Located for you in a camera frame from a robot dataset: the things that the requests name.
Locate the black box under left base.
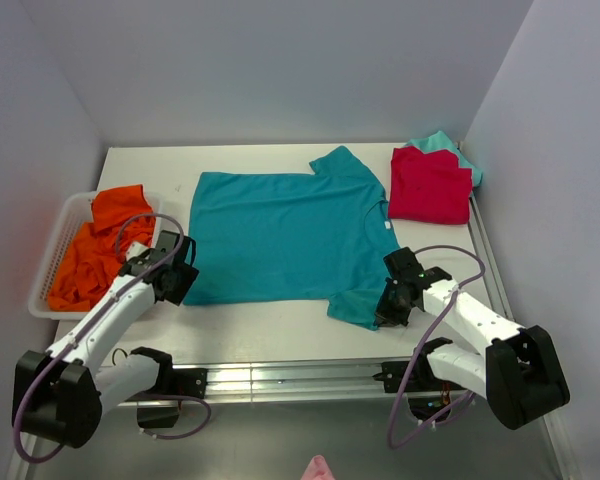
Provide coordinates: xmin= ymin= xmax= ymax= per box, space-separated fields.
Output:
xmin=136 ymin=406 xmax=180 ymax=430

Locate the white plastic laundry basket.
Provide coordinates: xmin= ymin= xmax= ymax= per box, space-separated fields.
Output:
xmin=28 ymin=191 xmax=163 ymax=321

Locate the pink object at bottom edge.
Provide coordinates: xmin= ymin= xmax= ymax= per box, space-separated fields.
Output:
xmin=301 ymin=455 xmax=335 ymax=480

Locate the folded teal t-shirt underneath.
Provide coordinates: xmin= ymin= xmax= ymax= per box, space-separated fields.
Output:
xmin=405 ymin=130 xmax=483 ymax=188

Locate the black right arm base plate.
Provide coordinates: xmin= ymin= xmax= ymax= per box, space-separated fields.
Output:
xmin=377 ymin=359 xmax=471 ymax=396

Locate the folded red t-shirt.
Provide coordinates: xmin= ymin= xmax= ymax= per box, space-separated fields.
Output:
xmin=388 ymin=146 xmax=473 ymax=225

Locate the aluminium front rail frame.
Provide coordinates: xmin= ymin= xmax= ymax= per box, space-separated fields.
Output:
xmin=27 ymin=352 xmax=554 ymax=409

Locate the teal t-shirt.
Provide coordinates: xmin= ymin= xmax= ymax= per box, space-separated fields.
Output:
xmin=184 ymin=146 xmax=399 ymax=330

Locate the orange t-shirt in basket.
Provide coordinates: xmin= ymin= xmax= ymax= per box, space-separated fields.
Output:
xmin=47 ymin=185 xmax=155 ymax=312

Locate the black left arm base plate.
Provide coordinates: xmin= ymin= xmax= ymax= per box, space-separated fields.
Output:
xmin=130 ymin=368 xmax=209 ymax=401

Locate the aluminium right side rail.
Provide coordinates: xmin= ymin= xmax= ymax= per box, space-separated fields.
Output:
xmin=460 ymin=189 xmax=516 ymax=322

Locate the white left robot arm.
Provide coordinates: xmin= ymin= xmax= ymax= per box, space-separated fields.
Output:
xmin=12 ymin=230 xmax=198 ymax=448

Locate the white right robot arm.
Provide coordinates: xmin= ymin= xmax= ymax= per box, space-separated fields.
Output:
xmin=375 ymin=247 xmax=571 ymax=430

